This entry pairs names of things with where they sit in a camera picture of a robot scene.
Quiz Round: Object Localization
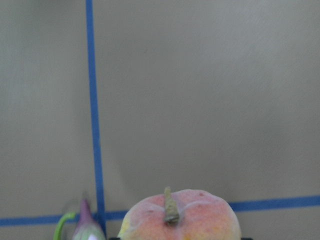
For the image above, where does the purple eggplant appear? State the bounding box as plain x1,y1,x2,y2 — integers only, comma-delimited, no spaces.
71,199,106,240

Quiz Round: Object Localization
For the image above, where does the yellow pink peach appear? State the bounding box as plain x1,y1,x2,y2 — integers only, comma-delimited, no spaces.
117,189,242,240

